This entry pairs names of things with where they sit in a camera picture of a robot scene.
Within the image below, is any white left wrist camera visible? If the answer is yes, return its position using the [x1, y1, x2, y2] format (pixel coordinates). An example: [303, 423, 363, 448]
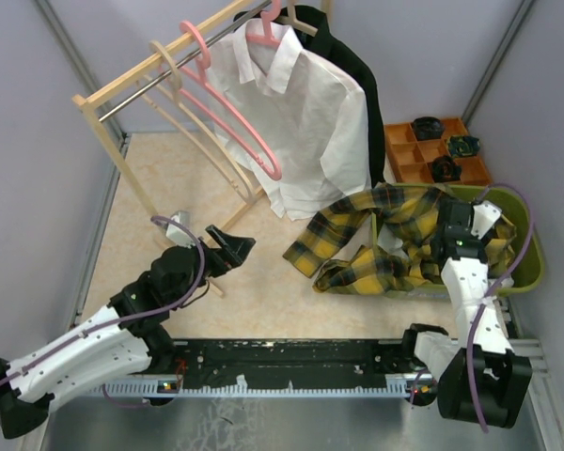
[165, 210, 194, 248]

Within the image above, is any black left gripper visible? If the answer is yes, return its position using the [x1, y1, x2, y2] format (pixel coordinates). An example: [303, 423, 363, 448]
[172, 225, 255, 308]

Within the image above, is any dark rolled sock middle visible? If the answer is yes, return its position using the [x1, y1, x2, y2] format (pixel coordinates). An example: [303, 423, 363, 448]
[430, 156, 462, 183]

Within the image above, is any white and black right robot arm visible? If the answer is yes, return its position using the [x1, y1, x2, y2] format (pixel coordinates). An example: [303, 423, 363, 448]
[400, 197, 532, 431]

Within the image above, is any white collared shirt on rack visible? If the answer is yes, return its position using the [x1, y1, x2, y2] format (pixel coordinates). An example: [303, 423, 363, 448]
[207, 19, 370, 220]

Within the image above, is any black garment on rack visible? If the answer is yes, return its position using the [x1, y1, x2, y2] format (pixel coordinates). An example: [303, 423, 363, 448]
[234, 5, 387, 189]

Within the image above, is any pink hanger on rack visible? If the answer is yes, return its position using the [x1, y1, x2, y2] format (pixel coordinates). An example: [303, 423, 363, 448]
[245, 0, 282, 48]

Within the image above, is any beige hanger under black garment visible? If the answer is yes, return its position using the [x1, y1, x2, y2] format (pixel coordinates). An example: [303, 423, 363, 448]
[275, 1, 318, 37]

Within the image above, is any dark rolled sock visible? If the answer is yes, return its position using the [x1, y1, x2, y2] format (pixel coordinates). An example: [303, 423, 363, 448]
[430, 156, 462, 183]
[411, 117, 445, 141]

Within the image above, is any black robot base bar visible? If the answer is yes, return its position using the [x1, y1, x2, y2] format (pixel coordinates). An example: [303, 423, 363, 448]
[145, 337, 441, 408]

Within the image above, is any wooden clothes rack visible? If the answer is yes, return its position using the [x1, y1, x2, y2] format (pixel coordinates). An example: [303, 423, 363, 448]
[70, 0, 335, 298]

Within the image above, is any orange compartment tray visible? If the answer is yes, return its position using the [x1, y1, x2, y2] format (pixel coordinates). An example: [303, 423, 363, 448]
[384, 117, 493, 186]

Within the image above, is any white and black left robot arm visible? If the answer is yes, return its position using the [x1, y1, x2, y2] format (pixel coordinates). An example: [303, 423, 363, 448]
[0, 225, 256, 440]

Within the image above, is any dark rolled sock top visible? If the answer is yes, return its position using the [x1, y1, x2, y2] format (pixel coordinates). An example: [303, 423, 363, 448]
[411, 117, 445, 141]

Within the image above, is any green plastic laundry basket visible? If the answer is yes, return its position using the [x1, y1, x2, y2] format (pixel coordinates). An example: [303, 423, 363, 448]
[386, 183, 545, 300]

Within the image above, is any green patterned rolled sock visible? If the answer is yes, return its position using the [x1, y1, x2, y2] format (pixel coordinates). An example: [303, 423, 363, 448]
[446, 135, 480, 158]

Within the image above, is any pink plastic hanger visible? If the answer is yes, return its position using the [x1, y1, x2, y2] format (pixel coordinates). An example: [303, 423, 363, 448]
[149, 21, 282, 180]

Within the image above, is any beige wooden hanger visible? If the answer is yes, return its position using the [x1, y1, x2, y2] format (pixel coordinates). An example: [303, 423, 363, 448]
[138, 39, 259, 207]

